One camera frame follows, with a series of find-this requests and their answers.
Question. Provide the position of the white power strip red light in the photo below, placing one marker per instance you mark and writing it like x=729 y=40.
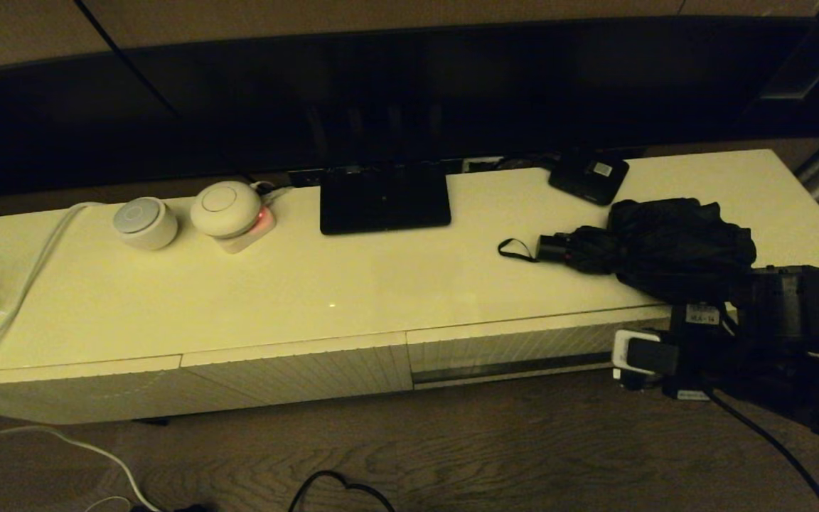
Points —
x=246 y=243

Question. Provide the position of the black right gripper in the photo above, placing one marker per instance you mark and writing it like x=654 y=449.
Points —
x=701 y=355

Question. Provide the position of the black flat screen television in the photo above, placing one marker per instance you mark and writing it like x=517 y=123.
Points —
x=488 y=85

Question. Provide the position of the white ribbed cabinet door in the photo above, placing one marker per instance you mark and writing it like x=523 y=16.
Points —
x=61 y=395
x=296 y=373

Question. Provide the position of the cream round dome device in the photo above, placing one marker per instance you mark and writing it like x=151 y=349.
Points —
x=225 y=210

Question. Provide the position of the black set-top box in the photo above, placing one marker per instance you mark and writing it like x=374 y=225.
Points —
x=586 y=181

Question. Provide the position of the white speaker with grey top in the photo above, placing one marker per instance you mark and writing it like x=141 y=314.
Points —
x=145 y=226

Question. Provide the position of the black umbrella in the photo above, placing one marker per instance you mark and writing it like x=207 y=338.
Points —
x=665 y=249

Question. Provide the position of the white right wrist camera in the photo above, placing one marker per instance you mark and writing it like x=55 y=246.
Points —
x=623 y=355

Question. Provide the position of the black television pedestal base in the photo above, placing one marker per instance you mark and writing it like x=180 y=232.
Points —
x=381 y=206

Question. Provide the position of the white ribbed cabinet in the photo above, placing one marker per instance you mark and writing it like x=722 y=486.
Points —
x=381 y=284

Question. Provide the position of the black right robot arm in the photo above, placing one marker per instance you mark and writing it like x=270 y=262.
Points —
x=779 y=306

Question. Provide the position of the white cabinet drawer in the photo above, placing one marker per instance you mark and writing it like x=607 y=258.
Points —
x=509 y=348

